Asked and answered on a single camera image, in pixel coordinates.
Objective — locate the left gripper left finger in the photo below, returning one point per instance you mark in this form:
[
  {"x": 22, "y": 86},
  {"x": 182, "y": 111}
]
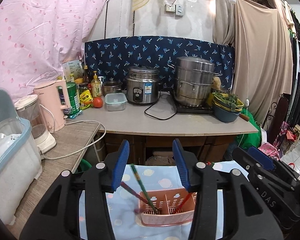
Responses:
[{"x": 56, "y": 216}]

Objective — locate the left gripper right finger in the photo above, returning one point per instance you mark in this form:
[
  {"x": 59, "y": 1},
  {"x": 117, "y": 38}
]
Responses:
[{"x": 245, "y": 214}]

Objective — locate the bright red chopstick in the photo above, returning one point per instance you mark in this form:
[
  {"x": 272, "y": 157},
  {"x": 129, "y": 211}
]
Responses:
[{"x": 182, "y": 203}]

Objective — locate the dark red chopstick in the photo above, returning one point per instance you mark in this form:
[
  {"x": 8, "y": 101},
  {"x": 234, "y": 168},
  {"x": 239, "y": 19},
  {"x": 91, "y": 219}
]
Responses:
[{"x": 134, "y": 193}]

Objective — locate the green chopstick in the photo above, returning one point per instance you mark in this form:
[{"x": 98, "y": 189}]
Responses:
[{"x": 138, "y": 179}]

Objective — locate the pink plastic utensil basket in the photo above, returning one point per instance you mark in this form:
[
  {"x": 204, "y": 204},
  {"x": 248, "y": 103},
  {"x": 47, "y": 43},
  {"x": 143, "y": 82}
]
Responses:
[{"x": 166, "y": 201}]

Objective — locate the pink floral bag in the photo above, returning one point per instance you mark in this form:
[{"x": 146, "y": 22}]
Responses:
[{"x": 270, "y": 151}]

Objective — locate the green plastic bag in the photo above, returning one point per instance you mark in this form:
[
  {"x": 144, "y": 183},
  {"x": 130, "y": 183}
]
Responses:
[{"x": 251, "y": 137}]

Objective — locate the black induction cooker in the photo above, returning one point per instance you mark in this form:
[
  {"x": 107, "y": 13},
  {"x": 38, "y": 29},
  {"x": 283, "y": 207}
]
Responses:
[{"x": 181, "y": 109}]

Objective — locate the red tomato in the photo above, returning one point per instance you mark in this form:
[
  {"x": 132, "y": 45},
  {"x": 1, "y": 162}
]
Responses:
[{"x": 98, "y": 102}]

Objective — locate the blue basin with greens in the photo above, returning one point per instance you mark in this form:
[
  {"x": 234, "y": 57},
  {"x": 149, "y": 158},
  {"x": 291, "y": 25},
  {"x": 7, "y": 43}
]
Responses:
[{"x": 226, "y": 107}]

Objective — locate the clear food container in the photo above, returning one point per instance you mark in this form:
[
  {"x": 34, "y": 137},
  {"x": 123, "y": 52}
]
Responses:
[{"x": 115, "y": 102}]

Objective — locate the yellow snack packet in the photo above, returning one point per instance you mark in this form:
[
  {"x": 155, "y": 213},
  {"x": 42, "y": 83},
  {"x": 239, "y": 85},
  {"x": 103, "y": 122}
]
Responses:
[{"x": 86, "y": 100}]

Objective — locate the green tin can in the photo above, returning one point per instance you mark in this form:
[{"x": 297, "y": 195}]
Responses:
[{"x": 74, "y": 100}]

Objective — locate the white dish drainer box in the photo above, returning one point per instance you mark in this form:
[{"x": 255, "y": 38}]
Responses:
[{"x": 20, "y": 161}]

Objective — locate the small steel pot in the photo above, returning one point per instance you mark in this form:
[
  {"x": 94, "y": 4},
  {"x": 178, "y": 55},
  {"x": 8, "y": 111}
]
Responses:
[{"x": 111, "y": 86}]

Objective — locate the yellow oil bottle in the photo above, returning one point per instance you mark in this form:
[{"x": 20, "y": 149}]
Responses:
[{"x": 96, "y": 87}]

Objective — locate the pink electric kettle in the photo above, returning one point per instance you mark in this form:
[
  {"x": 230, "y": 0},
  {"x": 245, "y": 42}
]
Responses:
[{"x": 53, "y": 98}]

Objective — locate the stainless steel steamer pot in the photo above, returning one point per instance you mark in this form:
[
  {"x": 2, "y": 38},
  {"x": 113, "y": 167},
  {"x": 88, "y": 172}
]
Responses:
[{"x": 193, "y": 78}]

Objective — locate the white soy milk maker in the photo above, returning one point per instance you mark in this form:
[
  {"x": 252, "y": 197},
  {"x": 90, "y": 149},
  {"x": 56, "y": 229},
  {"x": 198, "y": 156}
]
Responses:
[{"x": 29, "y": 108}]

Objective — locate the silver rice cooker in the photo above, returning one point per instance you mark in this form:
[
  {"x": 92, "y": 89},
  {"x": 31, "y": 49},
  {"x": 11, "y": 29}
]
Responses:
[{"x": 143, "y": 84}]

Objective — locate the navy floral backsplash cloth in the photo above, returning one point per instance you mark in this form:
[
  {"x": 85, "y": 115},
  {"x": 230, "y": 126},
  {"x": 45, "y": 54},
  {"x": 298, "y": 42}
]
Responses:
[{"x": 111, "y": 58}]

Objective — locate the beige hanging curtain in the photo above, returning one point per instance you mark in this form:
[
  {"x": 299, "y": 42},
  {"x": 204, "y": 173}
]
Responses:
[{"x": 263, "y": 53}]

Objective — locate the pink dotted curtain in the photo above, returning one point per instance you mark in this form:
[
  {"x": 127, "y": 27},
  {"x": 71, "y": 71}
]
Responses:
[{"x": 38, "y": 36}]

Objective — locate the white wall socket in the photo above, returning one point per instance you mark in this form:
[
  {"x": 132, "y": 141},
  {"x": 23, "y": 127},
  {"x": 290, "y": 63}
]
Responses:
[{"x": 177, "y": 9}]

